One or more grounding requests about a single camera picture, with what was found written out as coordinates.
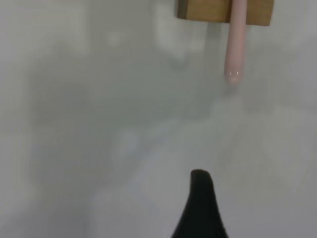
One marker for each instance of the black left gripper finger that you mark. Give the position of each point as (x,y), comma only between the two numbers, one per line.
(200,213)

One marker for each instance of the arched wooden block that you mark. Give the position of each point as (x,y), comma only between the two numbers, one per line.
(205,11)

